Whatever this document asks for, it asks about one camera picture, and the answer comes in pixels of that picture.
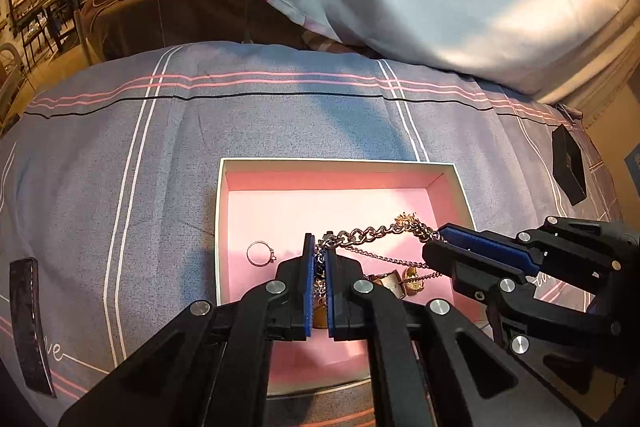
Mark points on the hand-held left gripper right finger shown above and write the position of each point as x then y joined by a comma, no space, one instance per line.
331,292

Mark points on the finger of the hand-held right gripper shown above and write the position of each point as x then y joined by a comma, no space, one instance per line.
465,272
485,249

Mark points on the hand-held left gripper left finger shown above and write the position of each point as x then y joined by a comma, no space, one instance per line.
306,292

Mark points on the round gold pendant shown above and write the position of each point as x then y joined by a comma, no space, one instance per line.
413,282

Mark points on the pink-lined cardboard box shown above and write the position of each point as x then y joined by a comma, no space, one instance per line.
300,212

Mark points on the small black box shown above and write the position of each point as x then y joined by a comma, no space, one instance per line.
567,162

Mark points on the grey striped bedsheet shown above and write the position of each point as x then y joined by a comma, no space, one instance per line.
150,132

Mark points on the black phone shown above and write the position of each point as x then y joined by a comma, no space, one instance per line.
30,327

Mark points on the brown sofa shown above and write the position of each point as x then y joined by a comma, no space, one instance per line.
175,7

